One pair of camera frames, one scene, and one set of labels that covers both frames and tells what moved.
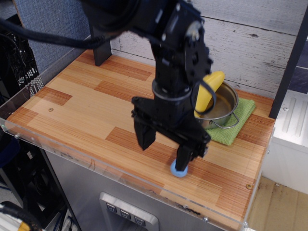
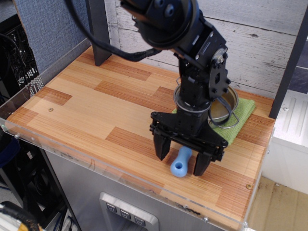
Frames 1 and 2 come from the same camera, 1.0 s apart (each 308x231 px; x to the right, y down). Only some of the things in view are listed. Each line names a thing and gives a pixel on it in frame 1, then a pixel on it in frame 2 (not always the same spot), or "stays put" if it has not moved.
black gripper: x=175 y=121 -> x=189 y=128
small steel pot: x=226 y=101 stays put
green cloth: x=244 y=109 stays put
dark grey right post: x=298 y=47 stays put
